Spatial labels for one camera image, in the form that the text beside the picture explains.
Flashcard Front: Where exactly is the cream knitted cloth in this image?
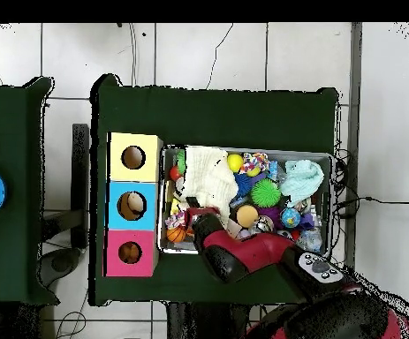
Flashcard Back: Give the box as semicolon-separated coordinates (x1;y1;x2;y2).
175;145;239;227

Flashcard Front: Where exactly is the tan plush toy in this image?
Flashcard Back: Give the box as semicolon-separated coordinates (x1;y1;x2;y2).
117;241;143;265

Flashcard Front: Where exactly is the wooden box with three holes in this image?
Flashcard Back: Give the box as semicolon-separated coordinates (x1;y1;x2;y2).
103;132;163;278

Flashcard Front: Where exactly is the clear mesh bin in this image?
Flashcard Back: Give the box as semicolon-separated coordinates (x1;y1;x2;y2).
156;145;334;261

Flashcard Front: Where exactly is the yellow ball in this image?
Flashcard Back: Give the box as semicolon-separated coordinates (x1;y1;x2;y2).
227;153;245;174

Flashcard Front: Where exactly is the green spiky toy with eyes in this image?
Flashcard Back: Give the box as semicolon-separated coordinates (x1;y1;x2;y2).
249;177;283;209

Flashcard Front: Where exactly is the purple bumpy ball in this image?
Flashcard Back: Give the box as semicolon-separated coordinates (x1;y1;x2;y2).
256;206;283;230

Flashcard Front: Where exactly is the colourful patterned cloth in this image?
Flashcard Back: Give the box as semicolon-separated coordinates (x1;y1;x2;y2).
238;151;271;177

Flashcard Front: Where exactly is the small globe ball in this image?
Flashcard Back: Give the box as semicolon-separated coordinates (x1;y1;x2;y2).
280;207;301;230

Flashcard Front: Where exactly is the dark green table cloth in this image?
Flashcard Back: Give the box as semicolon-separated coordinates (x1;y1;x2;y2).
88;72;340;313
0;76;60;305

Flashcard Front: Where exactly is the silver drink can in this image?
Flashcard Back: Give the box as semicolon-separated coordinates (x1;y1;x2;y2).
292;197;312;215

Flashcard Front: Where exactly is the light blue cloth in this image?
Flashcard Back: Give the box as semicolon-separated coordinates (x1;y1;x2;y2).
278;159;325;208

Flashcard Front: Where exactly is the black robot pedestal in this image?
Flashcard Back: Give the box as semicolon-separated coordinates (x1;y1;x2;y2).
166;302;252;339

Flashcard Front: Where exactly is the black power cable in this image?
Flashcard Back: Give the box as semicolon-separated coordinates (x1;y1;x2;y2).
335;196;409;210

